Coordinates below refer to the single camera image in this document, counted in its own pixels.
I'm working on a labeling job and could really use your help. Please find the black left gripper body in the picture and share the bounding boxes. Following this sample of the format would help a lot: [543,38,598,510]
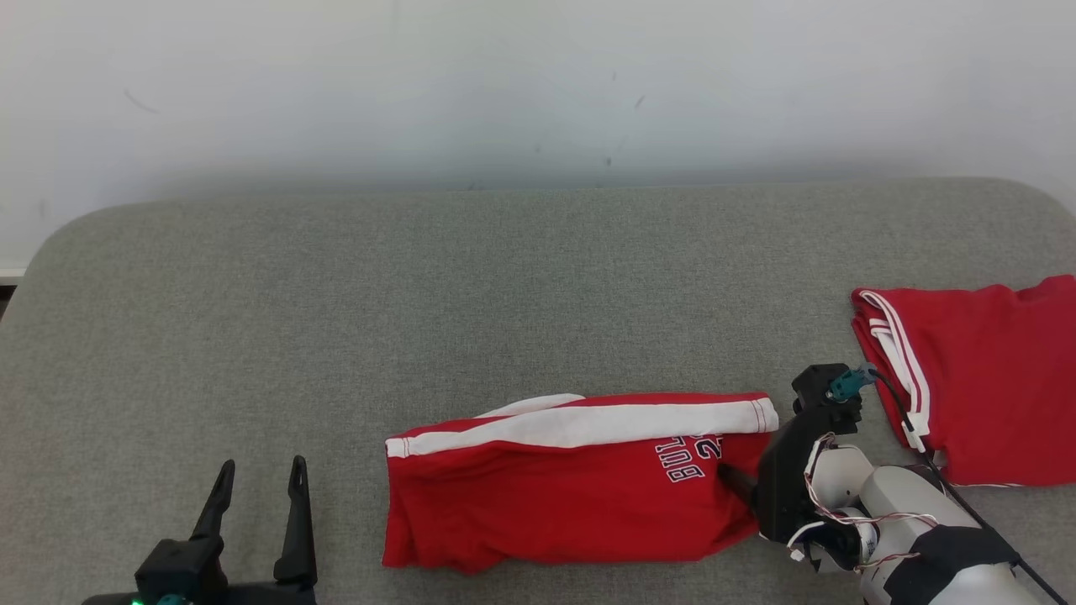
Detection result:
[80,584,319,605]

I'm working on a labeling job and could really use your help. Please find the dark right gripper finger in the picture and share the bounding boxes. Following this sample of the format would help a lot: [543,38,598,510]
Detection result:
[717,462,760,509]

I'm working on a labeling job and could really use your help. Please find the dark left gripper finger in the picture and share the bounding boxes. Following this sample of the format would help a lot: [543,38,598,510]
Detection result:
[273,455,319,585]
[192,460,236,539]

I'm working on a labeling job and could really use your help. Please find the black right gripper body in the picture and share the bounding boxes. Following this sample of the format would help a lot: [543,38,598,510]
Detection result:
[755,412,858,545]

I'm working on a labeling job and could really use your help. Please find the red basketball shorts white stripe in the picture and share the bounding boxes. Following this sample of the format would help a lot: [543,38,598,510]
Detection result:
[382,392,780,575]

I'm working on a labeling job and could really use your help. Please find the red basketball jersey white sleeves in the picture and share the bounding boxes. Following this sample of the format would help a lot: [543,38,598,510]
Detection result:
[851,275,1076,488]

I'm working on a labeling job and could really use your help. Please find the grey fabric sofa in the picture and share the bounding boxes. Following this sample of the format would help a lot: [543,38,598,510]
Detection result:
[0,176,1076,605]

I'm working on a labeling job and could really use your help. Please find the teal right camera connector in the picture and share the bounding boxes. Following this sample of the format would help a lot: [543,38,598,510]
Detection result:
[828,366,877,400]

